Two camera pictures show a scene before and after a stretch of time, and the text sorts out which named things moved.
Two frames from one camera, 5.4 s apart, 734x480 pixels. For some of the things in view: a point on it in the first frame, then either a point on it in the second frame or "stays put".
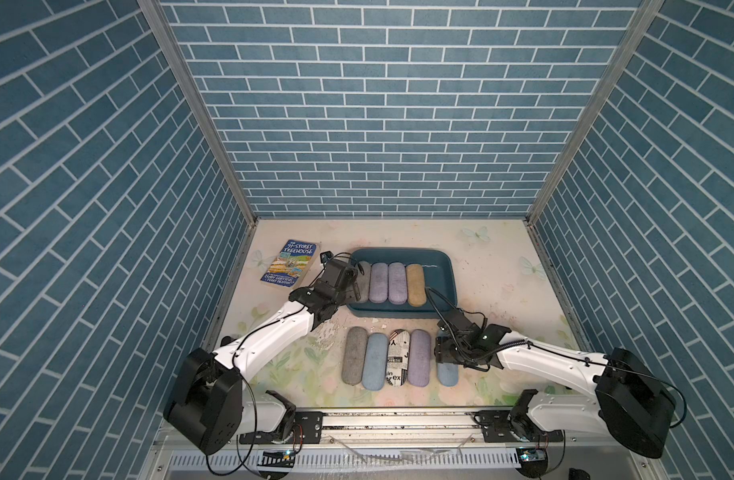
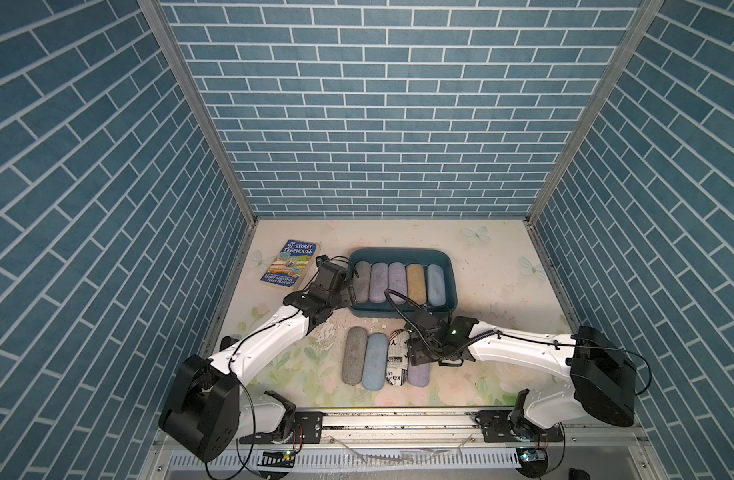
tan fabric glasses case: [416, 285] stays put
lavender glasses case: [397, 283] stays put
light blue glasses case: [448, 374] → [436, 285]
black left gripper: [350, 289] stays put
